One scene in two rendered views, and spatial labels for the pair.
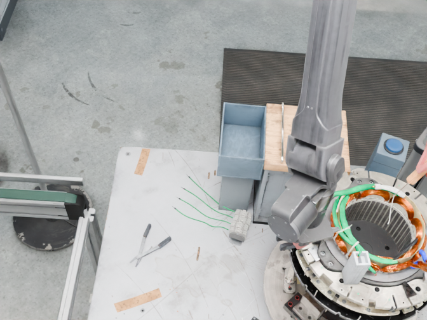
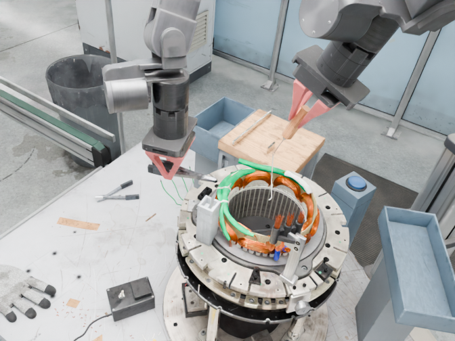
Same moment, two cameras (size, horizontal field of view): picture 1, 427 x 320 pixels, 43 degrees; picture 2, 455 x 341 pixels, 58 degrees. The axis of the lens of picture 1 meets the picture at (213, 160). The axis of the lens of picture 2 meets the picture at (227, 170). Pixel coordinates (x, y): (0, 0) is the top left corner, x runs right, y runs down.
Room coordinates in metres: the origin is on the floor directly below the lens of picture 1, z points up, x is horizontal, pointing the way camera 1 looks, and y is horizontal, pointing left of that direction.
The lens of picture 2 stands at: (0.06, -0.54, 1.67)
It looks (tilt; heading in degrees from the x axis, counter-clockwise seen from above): 41 degrees down; 30
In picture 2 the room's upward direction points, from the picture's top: 7 degrees clockwise
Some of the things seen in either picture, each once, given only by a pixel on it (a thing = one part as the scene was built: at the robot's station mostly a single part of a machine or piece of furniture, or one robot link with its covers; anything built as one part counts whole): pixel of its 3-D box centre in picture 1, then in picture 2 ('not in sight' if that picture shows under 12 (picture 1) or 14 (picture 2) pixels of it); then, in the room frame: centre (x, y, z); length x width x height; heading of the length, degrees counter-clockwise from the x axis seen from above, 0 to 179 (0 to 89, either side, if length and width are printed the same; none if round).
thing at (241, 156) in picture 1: (238, 164); (219, 157); (0.83, -0.07, 0.92); 0.17 x 0.11 x 0.28; 179
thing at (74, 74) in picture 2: not in sight; (88, 99); (1.33, 1.12, 0.39); 0.39 x 0.39 x 0.35
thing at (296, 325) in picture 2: not in sight; (301, 312); (0.55, -0.47, 0.91); 0.02 x 0.02 x 0.21
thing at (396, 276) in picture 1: (367, 244); (261, 235); (0.56, -0.35, 1.05); 0.22 x 0.22 x 0.12
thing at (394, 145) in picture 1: (394, 145); (357, 182); (0.85, -0.44, 1.04); 0.04 x 0.04 x 0.01
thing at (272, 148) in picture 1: (305, 139); (272, 143); (0.83, -0.22, 1.05); 0.20 x 0.19 x 0.02; 89
